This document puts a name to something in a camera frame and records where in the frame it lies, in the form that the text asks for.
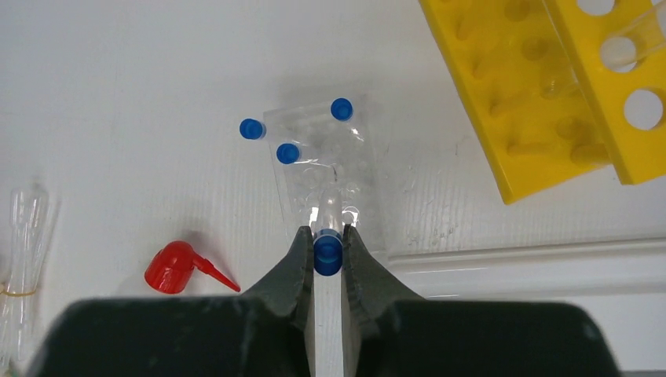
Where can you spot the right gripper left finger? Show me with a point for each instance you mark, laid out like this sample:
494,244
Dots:
287,289

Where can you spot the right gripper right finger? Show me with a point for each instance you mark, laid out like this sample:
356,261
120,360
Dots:
370,287

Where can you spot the blue capped tube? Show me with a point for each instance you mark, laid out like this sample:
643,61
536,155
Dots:
341,109
328,233
252,129

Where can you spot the clear plastic tube rack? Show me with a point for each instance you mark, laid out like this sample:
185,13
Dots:
335,154

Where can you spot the white bin lid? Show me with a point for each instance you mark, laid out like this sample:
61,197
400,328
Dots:
621,284

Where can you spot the yellow test tube rack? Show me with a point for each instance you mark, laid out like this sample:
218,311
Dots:
526,105

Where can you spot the glass tube in yellow rack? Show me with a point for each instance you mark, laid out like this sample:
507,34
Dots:
615,52

